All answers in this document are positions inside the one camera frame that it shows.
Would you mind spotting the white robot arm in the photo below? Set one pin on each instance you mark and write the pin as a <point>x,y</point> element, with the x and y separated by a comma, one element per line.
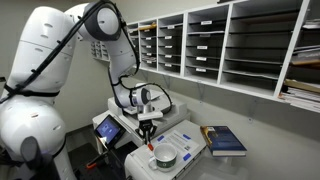
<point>40,69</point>

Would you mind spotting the stacked papers in shelf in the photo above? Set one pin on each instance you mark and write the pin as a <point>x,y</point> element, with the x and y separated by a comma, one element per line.
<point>301,86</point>

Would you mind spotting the near black orange clamp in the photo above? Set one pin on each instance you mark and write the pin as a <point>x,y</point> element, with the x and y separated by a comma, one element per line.
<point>100,160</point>

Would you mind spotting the white instruction sheet blue tape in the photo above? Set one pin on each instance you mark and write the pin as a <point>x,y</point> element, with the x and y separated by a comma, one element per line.
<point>184,145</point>

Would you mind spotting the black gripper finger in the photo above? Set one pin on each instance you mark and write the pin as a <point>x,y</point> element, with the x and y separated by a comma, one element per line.
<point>150,137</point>
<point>146,139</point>

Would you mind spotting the printer touchscreen panel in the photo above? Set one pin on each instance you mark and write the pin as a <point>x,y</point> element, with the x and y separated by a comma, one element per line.
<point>109,132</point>

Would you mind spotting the large white office printer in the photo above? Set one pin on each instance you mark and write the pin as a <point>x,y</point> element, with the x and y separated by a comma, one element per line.
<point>163,113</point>

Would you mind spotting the red and white marker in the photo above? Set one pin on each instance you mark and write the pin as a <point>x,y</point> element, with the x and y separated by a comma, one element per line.
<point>150,146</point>

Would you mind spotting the white green ceramic mug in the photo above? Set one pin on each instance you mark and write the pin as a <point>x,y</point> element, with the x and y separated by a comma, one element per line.
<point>164,158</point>

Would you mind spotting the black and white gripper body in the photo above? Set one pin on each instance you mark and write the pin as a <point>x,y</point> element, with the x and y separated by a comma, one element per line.
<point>146,114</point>

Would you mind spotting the white wall mail sorter shelf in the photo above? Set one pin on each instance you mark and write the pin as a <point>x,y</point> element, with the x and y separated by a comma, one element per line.
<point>245,46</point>

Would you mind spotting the blue hardcover book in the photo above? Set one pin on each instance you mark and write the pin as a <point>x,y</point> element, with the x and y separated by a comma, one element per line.
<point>222,142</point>

